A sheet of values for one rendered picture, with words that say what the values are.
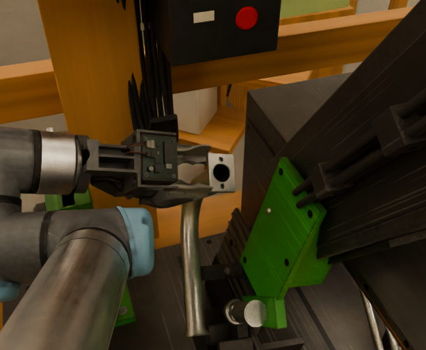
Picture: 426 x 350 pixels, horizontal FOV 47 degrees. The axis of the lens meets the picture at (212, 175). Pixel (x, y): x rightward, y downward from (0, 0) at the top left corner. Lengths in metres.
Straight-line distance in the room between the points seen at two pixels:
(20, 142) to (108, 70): 0.30
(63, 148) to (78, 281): 0.22
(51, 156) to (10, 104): 0.39
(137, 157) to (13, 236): 0.16
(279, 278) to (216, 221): 0.45
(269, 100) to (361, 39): 0.32
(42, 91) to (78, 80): 0.12
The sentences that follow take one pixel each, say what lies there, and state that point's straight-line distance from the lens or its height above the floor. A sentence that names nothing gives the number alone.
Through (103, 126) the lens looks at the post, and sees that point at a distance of 0.88.
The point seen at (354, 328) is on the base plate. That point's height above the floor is 0.90.
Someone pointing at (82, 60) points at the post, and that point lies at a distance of 0.81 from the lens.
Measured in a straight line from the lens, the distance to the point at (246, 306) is 0.72.
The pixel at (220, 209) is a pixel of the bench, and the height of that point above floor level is 0.88.
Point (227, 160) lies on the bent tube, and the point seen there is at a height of 1.26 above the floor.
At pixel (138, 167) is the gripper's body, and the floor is 1.33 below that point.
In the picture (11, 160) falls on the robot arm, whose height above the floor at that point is 1.37.
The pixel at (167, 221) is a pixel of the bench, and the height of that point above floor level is 0.88.
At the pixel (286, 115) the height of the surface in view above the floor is 1.24.
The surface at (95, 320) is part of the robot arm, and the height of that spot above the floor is 1.39.
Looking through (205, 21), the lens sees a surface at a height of 1.41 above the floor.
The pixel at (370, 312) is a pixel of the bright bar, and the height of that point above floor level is 1.06.
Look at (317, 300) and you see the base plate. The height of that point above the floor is 0.90.
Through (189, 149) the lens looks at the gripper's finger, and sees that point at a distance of 0.65.
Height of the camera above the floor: 1.69
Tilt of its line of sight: 41 degrees down
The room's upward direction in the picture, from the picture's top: straight up
